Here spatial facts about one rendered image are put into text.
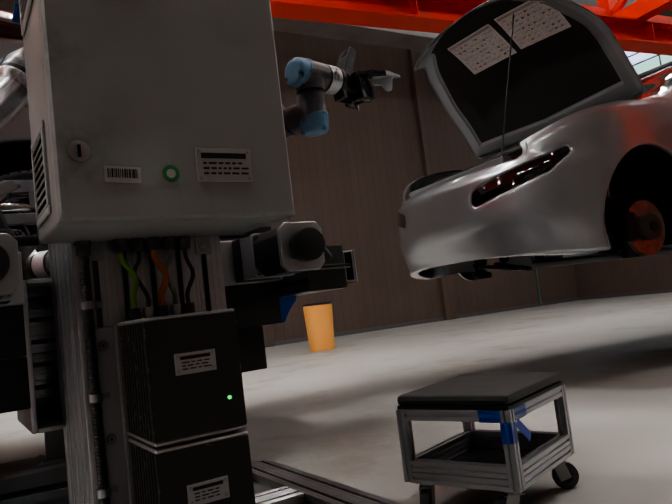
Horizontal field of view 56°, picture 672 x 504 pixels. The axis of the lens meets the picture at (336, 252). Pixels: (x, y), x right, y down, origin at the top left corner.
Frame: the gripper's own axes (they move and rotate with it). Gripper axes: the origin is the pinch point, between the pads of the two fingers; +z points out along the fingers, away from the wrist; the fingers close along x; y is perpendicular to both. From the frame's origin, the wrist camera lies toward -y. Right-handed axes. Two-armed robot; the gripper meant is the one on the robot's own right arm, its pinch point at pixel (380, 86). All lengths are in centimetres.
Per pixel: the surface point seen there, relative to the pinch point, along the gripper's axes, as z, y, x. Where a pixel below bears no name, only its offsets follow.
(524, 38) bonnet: 247, -107, -55
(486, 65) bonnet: 263, -110, -93
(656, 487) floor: 47, 128, 26
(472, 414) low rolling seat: 1, 96, 3
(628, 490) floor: 42, 127, 20
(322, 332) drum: 504, 20, -564
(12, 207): -79, 14, -76
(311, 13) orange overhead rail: 216, -204, -203
